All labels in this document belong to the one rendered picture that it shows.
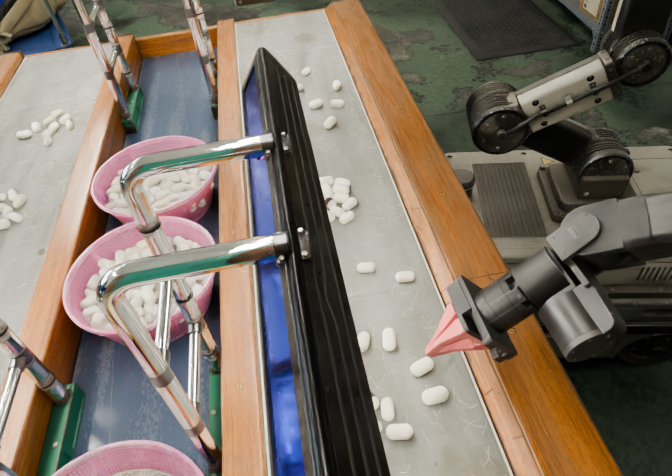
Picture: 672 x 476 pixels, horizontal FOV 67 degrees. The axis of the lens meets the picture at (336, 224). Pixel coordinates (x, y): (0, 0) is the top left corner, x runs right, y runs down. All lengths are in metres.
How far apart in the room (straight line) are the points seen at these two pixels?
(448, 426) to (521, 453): 0.09
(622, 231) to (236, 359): 0.53
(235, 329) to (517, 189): 0.92
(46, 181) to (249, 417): 0.79
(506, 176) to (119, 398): 1.10
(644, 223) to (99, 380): 0.82
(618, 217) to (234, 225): 0.64
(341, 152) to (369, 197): 0.17
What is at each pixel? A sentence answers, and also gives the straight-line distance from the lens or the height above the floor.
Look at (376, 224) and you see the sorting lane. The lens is 0.96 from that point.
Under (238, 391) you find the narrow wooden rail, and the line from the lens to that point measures 0.76.
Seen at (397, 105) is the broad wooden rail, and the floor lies 0.76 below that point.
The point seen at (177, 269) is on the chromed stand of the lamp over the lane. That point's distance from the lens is 0.43.
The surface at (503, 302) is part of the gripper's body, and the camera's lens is 0.64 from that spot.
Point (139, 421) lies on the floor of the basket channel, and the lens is 0.90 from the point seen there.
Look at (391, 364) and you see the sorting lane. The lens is 0.78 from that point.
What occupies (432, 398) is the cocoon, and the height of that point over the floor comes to 0.76.
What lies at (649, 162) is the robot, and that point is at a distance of 1.67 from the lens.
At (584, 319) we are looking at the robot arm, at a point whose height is 0.95.
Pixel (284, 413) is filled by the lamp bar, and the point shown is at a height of 1.08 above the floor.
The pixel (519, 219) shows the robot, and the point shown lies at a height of 0.47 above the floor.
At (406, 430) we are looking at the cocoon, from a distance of 0.72.
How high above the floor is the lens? 1.42
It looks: 44 degrees down
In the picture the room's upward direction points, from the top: 7 degrees counter-clockwise
